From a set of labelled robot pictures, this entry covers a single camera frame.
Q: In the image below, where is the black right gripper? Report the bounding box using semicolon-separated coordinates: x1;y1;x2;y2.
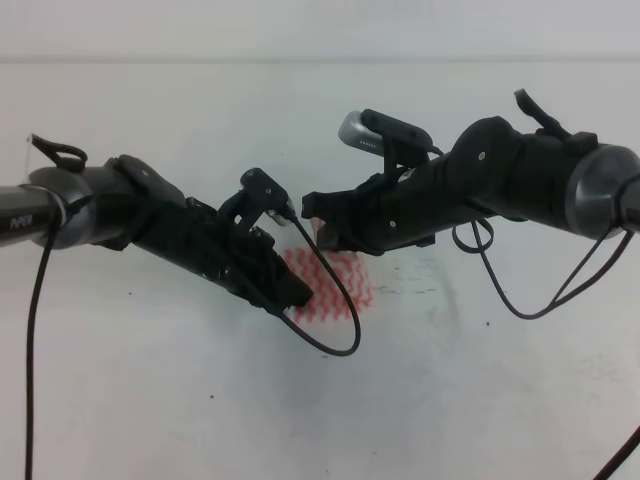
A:
301;169;435;255

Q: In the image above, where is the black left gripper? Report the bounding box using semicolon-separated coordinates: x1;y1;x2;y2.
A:
189;197;313;315

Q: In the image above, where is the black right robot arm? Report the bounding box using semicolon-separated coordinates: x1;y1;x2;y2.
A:
302;110;639;256

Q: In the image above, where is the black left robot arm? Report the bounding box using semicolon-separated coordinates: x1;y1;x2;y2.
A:
1;155;312;315

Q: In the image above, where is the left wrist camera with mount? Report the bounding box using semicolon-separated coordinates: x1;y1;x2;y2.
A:
218;167;296;232

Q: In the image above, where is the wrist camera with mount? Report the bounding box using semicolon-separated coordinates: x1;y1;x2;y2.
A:
338;109;443;174
218;167;296;232

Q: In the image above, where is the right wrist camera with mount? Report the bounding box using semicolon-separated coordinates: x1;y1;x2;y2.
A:
338;109;443;174

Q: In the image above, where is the black right camera cable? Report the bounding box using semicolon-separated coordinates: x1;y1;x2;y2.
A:
449;89;640;321

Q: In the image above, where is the black camera cable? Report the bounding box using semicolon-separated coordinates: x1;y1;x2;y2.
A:
24;134;362;480
449;89;640;321

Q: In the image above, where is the black left camera cable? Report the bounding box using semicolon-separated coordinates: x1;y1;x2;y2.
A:
24;134;362;480

